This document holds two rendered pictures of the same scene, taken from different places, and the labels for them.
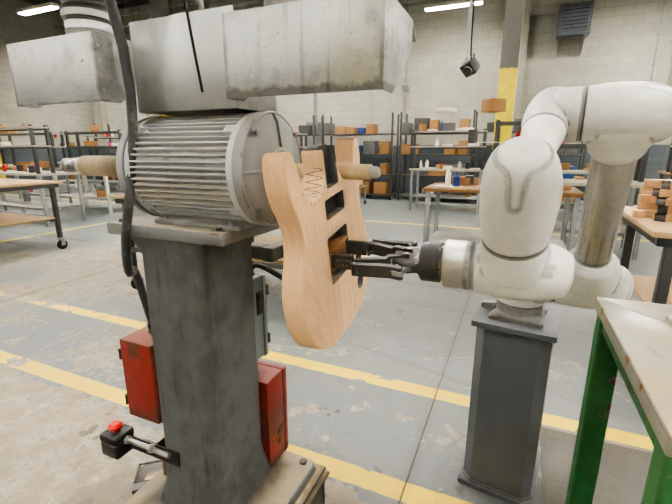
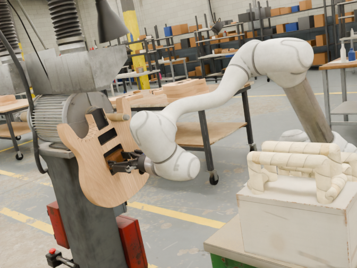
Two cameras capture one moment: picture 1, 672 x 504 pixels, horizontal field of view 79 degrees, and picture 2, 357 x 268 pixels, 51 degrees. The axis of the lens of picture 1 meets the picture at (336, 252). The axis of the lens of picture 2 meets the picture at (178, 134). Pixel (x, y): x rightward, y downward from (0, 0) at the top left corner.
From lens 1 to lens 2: 0.92 m
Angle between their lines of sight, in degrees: 19
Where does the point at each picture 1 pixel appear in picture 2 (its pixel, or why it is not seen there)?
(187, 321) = (67, 195)
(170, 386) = (68, 229)
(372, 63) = (91, 81)
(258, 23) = (54, 64)
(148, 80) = (34, 80)
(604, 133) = (268, 72)
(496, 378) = not seen: hidden behind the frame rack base
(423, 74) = not seen: outside the picture
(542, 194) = (144, 137)
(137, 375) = (56, 224)
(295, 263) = (82, 168)
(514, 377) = not seen: hidden behind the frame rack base
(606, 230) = (310, 124)
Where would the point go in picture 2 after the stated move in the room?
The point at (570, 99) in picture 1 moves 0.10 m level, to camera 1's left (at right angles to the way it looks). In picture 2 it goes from (246, 53) to (221, 57)
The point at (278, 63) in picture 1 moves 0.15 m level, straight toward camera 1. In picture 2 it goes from (64, 80) to (44, 86)
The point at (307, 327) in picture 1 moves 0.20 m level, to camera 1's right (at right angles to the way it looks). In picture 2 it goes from (91, 197) to (138, 195)
